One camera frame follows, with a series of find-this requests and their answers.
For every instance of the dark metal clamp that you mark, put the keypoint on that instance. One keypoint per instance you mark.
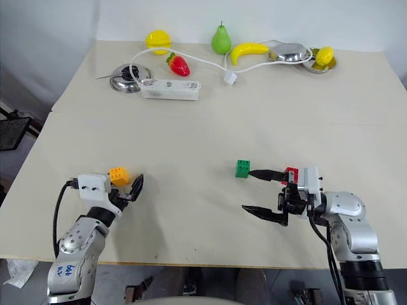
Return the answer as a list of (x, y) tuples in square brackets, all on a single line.
[(135, 290), (305, 294)]

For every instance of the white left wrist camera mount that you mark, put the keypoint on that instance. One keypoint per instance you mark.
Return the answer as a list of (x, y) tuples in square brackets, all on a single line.
[(92, 187)]

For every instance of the black metal stand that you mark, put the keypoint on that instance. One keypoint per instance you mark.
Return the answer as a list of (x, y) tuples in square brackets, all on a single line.
[(12, 131)]

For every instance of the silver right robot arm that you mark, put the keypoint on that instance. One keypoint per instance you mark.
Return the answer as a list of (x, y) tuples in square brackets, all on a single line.
[(356, 228)]

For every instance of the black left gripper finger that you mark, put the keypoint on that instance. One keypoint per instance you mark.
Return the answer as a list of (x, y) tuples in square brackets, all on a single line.
[(137, 187)]

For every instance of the white power strip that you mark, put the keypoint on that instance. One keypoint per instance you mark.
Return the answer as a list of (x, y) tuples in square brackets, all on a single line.
[(171, 90)]

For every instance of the white plastic bag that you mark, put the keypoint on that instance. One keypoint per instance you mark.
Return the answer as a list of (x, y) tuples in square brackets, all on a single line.
[(17, 271)]

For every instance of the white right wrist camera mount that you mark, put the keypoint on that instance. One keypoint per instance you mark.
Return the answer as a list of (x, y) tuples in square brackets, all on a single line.
[(310, 181)]

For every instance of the green toy brick cube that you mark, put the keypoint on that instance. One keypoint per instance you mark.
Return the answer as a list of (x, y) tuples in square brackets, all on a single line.
[(242, 169)]

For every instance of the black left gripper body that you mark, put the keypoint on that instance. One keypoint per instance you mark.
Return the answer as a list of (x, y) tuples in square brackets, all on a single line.
[(120, 199)]

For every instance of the orange toy brick cube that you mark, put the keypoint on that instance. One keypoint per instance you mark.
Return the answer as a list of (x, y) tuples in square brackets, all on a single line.
[(120, 177)]

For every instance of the steel plate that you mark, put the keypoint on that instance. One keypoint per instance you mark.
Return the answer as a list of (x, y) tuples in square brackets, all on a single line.
[(318, 68)]

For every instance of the red toy brick cube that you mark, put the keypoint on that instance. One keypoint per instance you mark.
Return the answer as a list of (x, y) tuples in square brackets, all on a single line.
[(291, 175)]

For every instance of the yellow toy banana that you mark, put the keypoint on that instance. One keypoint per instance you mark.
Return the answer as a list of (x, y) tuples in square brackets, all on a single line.
[(246, 50)]

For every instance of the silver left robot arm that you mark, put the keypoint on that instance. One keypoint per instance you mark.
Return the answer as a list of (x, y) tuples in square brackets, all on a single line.
[(76, 244)]

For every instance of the steel bowl with plug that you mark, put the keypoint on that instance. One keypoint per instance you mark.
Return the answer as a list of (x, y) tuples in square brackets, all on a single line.
[(127, 77)]

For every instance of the yellow toy lemon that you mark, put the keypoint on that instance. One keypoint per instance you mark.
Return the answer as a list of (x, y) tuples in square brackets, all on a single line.
[(325, 55)]

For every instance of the yellow round toy fruit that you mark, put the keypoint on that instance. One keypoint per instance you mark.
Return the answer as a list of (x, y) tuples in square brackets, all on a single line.
[(158, 41)]

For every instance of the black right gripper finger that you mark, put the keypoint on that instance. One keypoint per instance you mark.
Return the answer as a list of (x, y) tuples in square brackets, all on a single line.
[(270, 216), (267, 175)]

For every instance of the red toy strawberry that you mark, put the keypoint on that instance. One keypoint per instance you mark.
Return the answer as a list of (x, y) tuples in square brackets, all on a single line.
[(179, 66)]

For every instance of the steel bowl upside down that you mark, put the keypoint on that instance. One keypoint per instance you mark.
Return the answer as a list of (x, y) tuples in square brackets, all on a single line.
[(288, 52)]

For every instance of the green toy pear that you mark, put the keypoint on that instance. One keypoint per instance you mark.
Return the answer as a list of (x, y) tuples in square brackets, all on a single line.
[(221, 40)]

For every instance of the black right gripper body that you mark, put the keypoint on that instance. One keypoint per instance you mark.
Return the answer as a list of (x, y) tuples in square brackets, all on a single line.
[(294, 201)]

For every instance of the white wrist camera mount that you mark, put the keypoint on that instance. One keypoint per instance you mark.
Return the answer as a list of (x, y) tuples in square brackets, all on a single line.
[(310, 181), (92, 187)]

